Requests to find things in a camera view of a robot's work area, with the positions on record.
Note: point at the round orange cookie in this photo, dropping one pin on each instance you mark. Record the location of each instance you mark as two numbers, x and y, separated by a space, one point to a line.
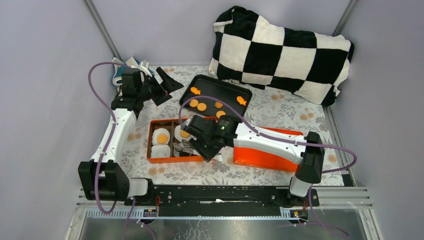
201 107
220 113
162 139
184 134
193 103

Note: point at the black round sandwich cookie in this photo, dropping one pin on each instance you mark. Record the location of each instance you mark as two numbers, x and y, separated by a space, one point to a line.
186 101

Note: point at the orange box lid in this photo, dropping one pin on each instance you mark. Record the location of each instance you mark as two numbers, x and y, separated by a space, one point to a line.
253 150

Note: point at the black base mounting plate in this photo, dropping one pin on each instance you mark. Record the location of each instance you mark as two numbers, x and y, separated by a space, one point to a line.
223 201

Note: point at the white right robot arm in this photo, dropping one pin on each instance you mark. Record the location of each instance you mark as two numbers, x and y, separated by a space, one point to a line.
307 152

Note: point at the black baking tray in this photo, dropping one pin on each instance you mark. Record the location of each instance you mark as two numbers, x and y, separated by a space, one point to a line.
218 89

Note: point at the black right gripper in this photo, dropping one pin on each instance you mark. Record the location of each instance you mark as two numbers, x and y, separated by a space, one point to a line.
206 155

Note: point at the orange swirl cookie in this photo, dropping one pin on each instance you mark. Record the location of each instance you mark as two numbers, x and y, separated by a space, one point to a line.
218 105

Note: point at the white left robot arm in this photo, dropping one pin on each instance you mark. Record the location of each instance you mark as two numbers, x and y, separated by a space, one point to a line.
102 177

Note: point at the teal beige folded cloth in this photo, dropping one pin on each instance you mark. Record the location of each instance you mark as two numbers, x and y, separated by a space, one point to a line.
117 78

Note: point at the orange compartment box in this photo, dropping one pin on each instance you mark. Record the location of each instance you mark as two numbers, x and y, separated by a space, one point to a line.
169 143

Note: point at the orange fish shaped cookie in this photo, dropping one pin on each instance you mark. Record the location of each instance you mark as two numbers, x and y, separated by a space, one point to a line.
241 100
195 91

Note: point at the white paper cupcake liner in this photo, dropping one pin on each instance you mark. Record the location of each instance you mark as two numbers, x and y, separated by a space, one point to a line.
157 132
160 151
177 134

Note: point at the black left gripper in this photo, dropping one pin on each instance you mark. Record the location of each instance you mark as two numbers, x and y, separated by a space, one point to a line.
169 84

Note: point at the floral table mat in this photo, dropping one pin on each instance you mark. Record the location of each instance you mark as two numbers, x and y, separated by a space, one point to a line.
267 108

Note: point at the black white checkered pillow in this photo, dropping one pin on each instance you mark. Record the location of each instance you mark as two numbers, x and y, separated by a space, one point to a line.
250 50

